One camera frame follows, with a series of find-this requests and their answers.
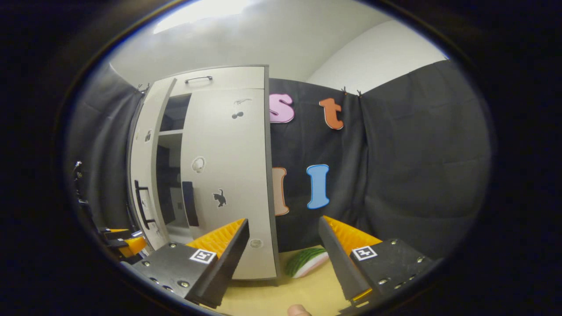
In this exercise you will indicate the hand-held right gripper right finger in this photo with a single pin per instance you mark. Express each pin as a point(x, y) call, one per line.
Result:
point(338, 259)

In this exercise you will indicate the white cabinet door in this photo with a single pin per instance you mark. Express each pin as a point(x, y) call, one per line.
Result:
point(237, 153)
point(145, 162)

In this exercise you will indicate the white and grey cabinet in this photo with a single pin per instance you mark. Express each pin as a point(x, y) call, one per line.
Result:
point(171, 114)

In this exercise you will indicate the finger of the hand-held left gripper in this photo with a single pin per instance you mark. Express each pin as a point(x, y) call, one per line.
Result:
point(131, 248)
point(116, 234)

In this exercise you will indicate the watermelon slice toy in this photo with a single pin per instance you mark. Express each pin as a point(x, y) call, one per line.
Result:
point(307, 263)

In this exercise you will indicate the white cabinet drawer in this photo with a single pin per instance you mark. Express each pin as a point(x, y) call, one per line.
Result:
point(241, 77)

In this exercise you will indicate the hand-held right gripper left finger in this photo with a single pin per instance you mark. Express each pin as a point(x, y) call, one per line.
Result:
point(228, 263)

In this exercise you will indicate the white cabinet shelf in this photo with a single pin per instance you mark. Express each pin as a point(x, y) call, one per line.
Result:
point(171, 132)

